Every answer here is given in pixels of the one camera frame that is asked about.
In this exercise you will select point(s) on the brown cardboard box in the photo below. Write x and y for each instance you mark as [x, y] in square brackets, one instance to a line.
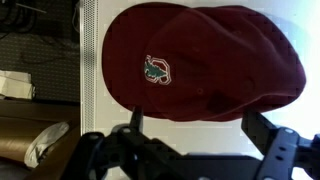
[20, 133]

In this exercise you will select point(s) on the white perforated slatted panel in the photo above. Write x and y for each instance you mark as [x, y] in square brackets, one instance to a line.
[89, 66]

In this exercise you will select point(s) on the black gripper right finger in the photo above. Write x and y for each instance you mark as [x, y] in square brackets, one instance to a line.
[283, 150]

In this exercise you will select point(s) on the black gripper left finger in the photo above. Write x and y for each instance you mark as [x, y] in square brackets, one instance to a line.
[133, 146]

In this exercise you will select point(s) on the maroon baseball cap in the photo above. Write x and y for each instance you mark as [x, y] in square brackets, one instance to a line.
[206, 63]

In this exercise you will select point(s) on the white crumpled plastic bag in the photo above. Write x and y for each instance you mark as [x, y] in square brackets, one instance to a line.
[46, 145]

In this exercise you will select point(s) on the white flat paper box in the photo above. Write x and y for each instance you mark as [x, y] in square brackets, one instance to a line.
[15, 85]

